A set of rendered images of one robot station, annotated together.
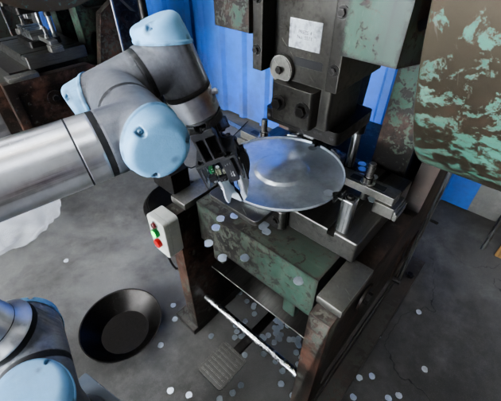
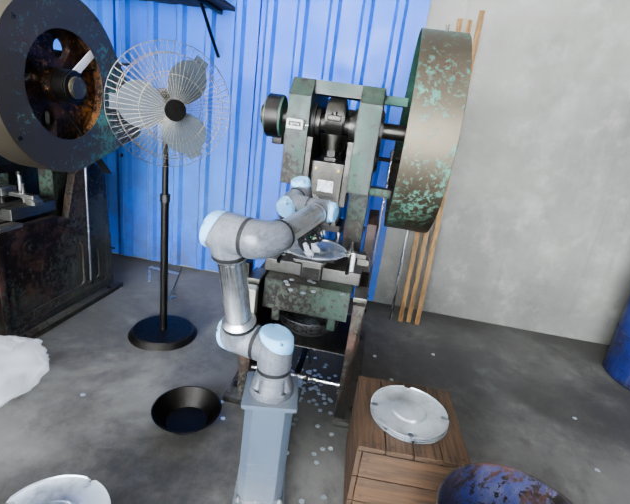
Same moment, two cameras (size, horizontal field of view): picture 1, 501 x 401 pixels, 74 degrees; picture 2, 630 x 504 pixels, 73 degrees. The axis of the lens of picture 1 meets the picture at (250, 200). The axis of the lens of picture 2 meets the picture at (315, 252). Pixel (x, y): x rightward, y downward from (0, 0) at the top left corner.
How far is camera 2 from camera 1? 132 cm
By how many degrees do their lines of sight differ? 37
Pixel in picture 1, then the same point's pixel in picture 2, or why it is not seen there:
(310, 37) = (327, 187)
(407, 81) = (353, 206)
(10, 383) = (266, 330)
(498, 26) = (408, 180)
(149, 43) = (304, 186)
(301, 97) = not seen: hidden behind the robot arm
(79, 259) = (97, 390)
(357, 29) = (352, 183)
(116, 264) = (139, 385)
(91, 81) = (293, 197)
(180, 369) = not seen: hidden behind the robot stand
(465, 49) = (403, 184)
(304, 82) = not seen: hidden behind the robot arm
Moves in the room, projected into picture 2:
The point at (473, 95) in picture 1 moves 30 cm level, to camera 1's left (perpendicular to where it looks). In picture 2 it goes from (405, 193) to (340, 193)
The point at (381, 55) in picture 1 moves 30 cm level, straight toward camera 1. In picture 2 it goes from (362, 191) to (387, 209)
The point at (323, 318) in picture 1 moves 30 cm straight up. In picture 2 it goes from (360, 305) to (372, 238)
